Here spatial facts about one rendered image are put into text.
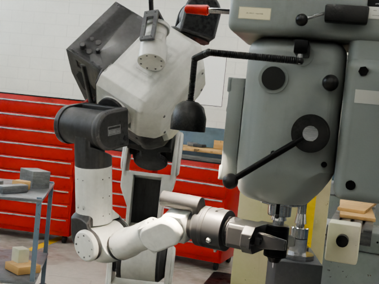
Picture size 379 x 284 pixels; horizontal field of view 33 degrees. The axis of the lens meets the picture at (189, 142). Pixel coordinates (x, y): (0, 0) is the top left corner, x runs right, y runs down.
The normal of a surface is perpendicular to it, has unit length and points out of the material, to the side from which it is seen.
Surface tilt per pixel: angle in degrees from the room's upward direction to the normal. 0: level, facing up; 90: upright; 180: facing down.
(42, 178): 90
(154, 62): 148
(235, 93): 90
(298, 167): 90
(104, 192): 92
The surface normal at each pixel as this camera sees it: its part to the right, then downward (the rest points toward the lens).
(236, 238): -0.47, 0.00
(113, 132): 0.81, 0.13
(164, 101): 0.58, 0.03
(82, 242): -0.62, 0.15
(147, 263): -0.05, 0.11
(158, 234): -0.47, 0.42
